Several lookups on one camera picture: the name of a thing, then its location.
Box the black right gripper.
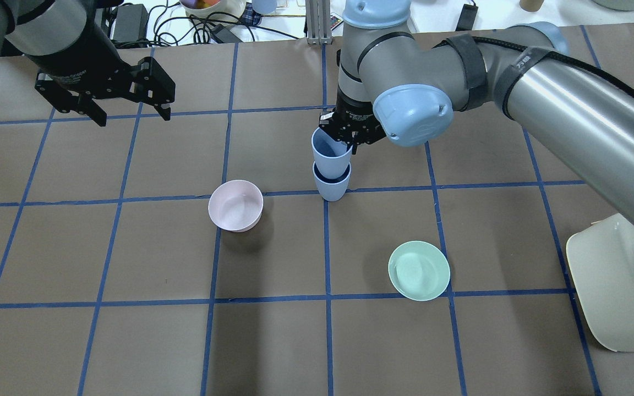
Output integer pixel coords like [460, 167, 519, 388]
[320, 98, 386, 156]

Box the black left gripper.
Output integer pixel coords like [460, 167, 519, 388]
[35, 33, 176, 127]

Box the blue cup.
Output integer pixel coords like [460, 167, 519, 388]
[310, 128, 352, 179]
[312, 162, 352, 201]

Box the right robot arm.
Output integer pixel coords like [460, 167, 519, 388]
[319, 1, 634, 225]

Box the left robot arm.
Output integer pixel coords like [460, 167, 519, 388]
[0, 1, 176, 127]

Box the small remote control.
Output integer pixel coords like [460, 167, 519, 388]
[329, 13, 344, 31]

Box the bowl of foam blocks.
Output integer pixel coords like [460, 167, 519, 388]
[179, 1, 247, 25]

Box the pink bowl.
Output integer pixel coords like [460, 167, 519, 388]
[208, 180, 264, 233]

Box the green bowl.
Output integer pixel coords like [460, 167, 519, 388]
[387, 240, 451, 302]

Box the black power adapter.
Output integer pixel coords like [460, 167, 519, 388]
[455, 3, 478, 31]

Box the cardboard tube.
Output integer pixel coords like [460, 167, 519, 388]
[518, 0, 544, 13]

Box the white toaster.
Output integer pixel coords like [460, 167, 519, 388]
[566, 213, 634, 353]

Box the aluminium frame post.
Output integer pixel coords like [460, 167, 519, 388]
[305, 0, 333, 45]

